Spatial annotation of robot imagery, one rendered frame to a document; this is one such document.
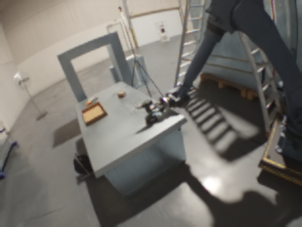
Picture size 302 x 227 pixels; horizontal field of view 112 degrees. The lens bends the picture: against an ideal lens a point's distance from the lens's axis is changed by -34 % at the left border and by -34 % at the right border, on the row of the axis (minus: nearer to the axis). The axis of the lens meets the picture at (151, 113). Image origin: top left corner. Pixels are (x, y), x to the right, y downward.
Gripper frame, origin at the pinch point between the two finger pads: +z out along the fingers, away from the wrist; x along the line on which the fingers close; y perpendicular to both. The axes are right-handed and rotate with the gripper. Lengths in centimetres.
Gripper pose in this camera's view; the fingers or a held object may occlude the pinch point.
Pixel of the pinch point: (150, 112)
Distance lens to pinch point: 149.6
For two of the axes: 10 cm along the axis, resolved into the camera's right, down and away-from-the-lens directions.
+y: 2.5, 8.0, 5.4
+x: -4.6, -3.9, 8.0
